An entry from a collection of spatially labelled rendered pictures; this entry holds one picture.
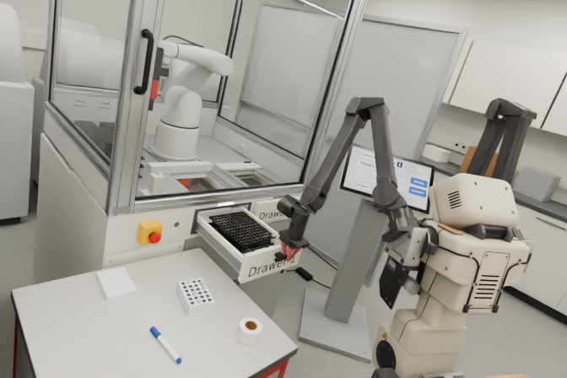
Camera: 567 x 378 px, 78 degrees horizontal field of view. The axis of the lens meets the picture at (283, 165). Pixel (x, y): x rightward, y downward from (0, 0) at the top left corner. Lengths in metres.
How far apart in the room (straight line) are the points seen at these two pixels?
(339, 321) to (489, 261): 1.58
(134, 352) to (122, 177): 0.51
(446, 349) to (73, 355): 1.08
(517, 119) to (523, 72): 2.89
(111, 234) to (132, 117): 0.41
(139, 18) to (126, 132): 0.33
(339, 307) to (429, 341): 1.28
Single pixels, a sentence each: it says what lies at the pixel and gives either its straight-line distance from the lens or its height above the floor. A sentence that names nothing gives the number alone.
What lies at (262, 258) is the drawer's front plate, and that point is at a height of 0.90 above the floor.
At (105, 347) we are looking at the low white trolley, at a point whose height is 0.76.
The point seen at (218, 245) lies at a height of 0.86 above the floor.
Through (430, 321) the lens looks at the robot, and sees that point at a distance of 1.26.
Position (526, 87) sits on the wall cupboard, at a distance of 4.27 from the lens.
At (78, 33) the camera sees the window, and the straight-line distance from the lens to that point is 1.66.
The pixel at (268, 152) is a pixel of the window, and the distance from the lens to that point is 1.57.
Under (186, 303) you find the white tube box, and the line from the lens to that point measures 1.20.
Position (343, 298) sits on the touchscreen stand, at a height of 0.22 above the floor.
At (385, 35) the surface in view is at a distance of 2.98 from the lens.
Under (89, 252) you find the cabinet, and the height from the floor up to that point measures 0.73.
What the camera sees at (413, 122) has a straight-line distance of 2.78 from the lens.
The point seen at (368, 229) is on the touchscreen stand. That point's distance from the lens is 2.24.
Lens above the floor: 1.57
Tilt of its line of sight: 16 degrees down
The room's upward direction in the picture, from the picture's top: 15 degrees clockwise
